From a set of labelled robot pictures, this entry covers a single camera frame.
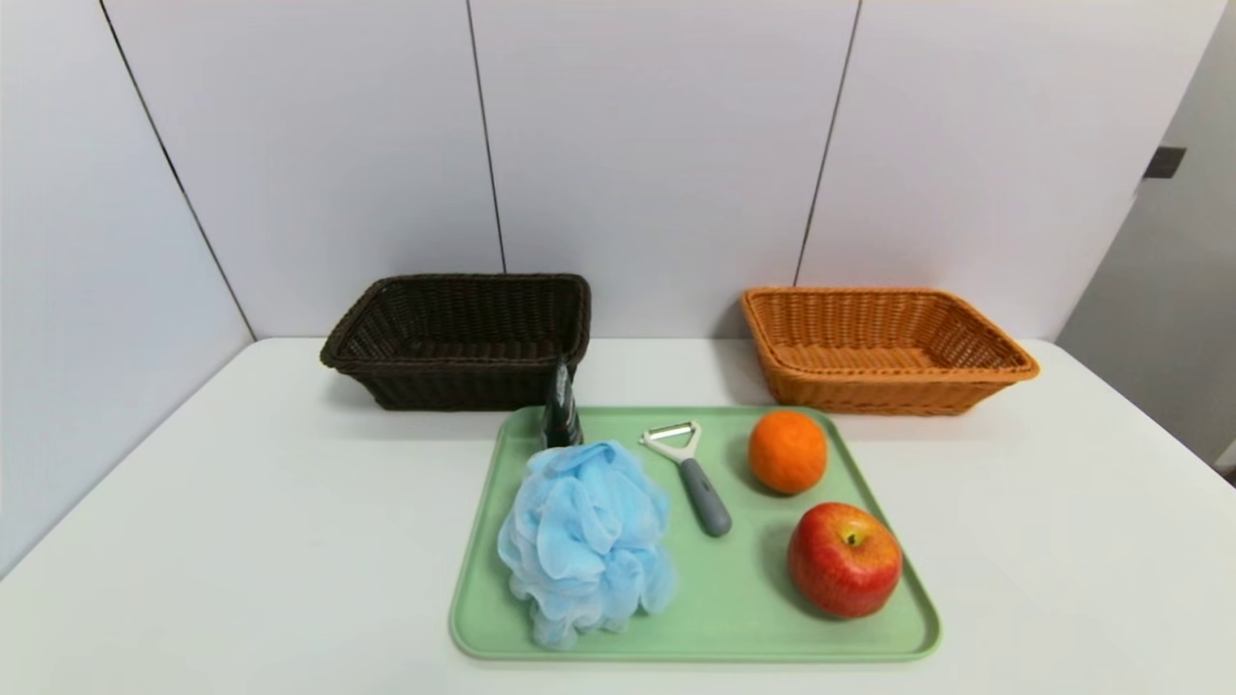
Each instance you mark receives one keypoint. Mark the dark wall switch plate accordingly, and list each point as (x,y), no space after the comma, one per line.
(1165,162)

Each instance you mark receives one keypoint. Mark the green plastic tray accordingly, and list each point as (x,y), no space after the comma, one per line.
(753,589)

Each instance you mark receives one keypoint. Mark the blue mesh bath loofah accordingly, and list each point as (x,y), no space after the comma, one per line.
(584,541)

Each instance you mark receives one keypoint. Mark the dark brown wicker basket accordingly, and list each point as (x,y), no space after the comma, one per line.
(463,388)

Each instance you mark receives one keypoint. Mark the red apple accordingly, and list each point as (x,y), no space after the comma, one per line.
(842,565)

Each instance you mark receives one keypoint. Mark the orange fruit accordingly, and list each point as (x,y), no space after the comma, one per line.
(788,452)

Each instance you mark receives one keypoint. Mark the orange wicker basket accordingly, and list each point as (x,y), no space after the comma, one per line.
(869,391)

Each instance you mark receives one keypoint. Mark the black cosmetic tube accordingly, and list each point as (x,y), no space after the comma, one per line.
(561,415)

